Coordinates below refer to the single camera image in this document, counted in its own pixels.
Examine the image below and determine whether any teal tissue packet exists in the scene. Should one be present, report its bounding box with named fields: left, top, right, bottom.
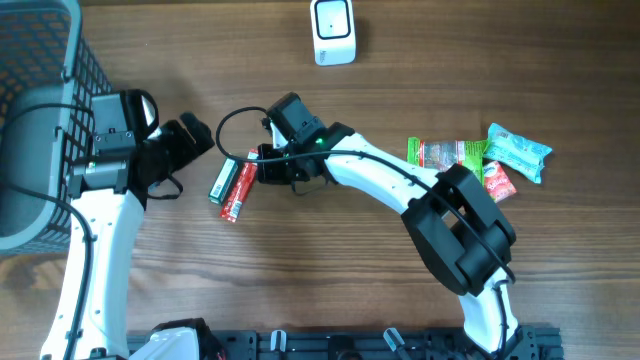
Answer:
left=484, top=123, right=552, bottom=184

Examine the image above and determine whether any green white gum box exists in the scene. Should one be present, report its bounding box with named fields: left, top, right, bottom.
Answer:
left=208, top=158, right=240, bottom=205

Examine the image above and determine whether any dark grey mesh basket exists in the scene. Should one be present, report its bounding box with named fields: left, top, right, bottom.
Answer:
left=1, top=0, right=112, bottom=255

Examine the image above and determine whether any white barcode scanner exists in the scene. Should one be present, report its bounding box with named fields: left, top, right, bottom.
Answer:
left=309, top=0, right=357, bottom=66

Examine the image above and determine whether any red snack stick packet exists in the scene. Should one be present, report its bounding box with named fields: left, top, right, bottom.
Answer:
left=220, top=149, right=258, bottom=223

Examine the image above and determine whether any small orange candy box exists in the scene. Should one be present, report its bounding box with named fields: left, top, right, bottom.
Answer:
left=483, top=161, right=517, bottom=203

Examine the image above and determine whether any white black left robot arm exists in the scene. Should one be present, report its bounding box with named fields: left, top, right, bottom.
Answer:
left=40, top=89, right=215, bottom=359

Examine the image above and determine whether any green snack bag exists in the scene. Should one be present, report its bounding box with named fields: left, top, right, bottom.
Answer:
left=407, top=137, right=489, bottom=184

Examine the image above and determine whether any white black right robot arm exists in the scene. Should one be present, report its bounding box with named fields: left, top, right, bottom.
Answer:
left=259, top=93, right=518, bottom=358

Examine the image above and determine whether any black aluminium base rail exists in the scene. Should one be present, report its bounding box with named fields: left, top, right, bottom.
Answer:
left=213, top=325, right=565, bottom=360

